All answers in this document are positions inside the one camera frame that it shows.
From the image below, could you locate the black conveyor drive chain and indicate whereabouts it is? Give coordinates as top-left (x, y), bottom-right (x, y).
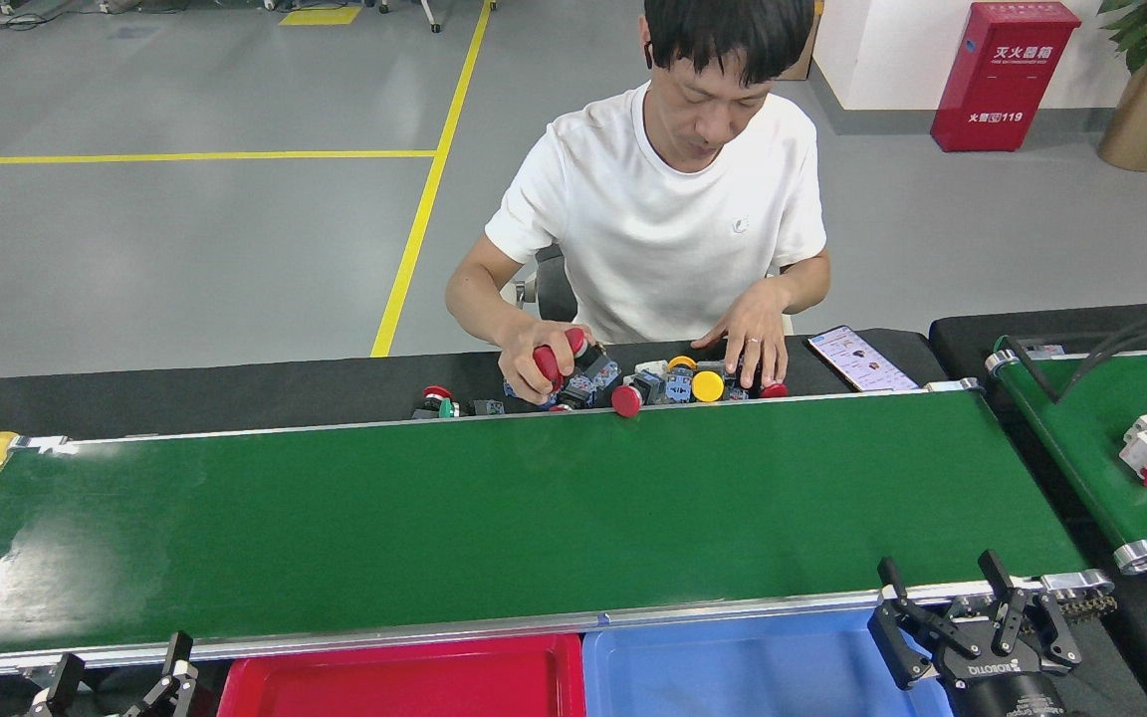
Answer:
top-left (1051, 588), bottom-right (1119, 626)

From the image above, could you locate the blue plastic tray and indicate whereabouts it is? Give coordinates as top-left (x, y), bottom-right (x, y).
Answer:
top-left (581, 607), bottom-right (955, 717)

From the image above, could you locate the red plastic tray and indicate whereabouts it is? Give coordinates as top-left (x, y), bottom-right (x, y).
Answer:
top-left (217, 633), bottom-right (586, 717)

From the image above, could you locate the green conveyor belt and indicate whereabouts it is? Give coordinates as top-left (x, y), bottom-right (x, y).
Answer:
top-left (0, 378), bottom-right (1117, 688)
top-left (984, 337), bottom-right (1147, 577)

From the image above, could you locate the person's left hand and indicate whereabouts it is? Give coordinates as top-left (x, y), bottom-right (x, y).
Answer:
top-left (690, 284), bottom-right (792, 391)

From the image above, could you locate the switch with blue contact block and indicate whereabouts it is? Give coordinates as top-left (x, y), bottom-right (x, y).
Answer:
top-left (552, 370), bottom-right (602, 412)

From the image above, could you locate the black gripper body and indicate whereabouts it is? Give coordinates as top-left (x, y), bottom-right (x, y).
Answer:
top-left (937, 622), bottom-right (1072, 717)

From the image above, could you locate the black cable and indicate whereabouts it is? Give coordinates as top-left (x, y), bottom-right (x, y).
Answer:
top-left (1004, 304), bottom-right (1147, 404)

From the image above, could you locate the grey office chair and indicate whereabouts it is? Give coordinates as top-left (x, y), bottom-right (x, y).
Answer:
top-left (516, 244), bottom-right (579, 323)

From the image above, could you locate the red fire extinguisher cabinet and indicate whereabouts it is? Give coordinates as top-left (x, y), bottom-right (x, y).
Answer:
top-left (930, 2), bottom-right (1082, 153)

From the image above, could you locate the white stand on wheels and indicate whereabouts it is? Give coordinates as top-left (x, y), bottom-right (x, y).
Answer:
top-left (374, 0), bottom-right (497, 33)

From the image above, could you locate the person's right hand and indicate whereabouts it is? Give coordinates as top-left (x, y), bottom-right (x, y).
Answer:
top-left (499, 321), bottom-right (594, 407)

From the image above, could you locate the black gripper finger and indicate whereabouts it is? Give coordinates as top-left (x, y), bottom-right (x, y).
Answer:
top-left (869, 556), bottom-right (953, 690)
top-left (979, 548), bottom-right (1084, 668)
top-left (123, 631), bottom-right (200, 717)
top-left (24, 655), bottom-right (87, 717)

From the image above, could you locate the person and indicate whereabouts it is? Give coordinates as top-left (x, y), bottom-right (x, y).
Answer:
top-left (444, 0), bottom-right (831, 407)

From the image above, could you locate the smartphone with lit screen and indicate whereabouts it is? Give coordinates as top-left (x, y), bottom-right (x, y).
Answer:
top-left (807, 325), bottom-right (920, 393)

